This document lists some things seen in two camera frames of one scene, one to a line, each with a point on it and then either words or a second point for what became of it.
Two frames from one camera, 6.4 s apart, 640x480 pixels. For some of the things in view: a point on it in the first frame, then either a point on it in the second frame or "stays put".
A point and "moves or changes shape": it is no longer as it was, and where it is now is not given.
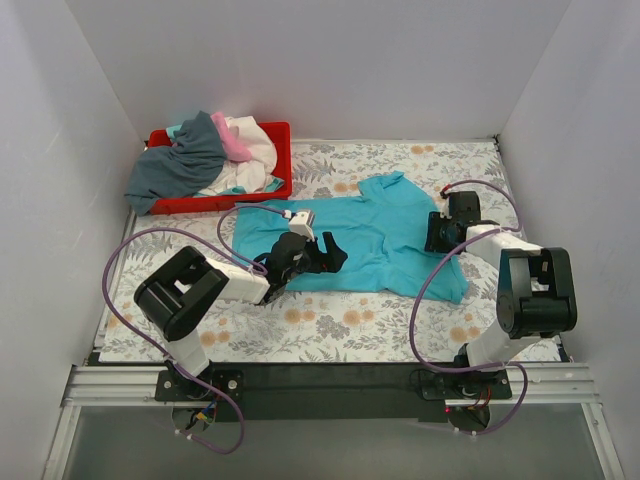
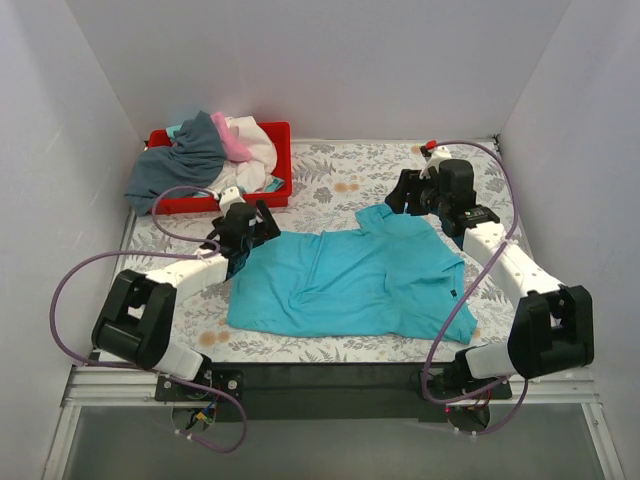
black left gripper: (314, 256) to (261, 229)
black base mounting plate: (331, 393) stays put
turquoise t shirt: (384, 236) moves or changes shape
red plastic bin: (282, 132) stays put
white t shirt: (251, 175) stays put
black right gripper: (435, 233) to (410, 190)
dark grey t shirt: (180, 169) stays put
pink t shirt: (235, 151) stays put
